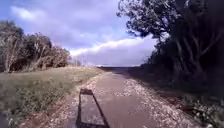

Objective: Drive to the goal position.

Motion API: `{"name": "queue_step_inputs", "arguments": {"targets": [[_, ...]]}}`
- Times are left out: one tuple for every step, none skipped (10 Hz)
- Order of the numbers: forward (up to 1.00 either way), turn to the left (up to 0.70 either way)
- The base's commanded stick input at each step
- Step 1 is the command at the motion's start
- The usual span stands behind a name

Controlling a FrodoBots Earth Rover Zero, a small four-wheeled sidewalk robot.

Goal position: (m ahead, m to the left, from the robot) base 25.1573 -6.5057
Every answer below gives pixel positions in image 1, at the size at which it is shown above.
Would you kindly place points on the grass field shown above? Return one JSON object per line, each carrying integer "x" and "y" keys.
{"x": 36, "y": 86}

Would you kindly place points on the row of trees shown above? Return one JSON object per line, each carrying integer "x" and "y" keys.
{"x": 30, "y": 51}

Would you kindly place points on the shaded grass verge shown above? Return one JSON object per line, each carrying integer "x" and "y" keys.
{"x": 186, "y": 95}

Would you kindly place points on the dark large trees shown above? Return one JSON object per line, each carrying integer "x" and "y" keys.
{"x": 193, "y": 43}

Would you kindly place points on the reddish paved path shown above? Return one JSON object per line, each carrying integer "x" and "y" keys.
{"x": 123, "y": 103}

